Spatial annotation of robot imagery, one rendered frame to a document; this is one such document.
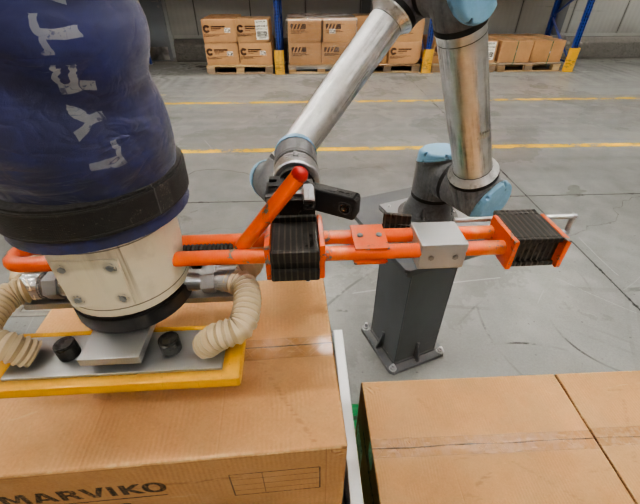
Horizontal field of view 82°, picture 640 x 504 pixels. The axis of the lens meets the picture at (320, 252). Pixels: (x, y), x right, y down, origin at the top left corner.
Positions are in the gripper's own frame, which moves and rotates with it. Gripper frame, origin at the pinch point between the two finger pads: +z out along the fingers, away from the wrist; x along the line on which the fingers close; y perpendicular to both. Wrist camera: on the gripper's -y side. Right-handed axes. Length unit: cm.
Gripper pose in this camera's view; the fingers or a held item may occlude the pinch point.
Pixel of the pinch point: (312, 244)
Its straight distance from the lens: 55.2
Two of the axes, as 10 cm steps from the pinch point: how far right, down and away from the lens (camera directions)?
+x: 0.0, -8.0, -6.1
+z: 0.6, 6.0, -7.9
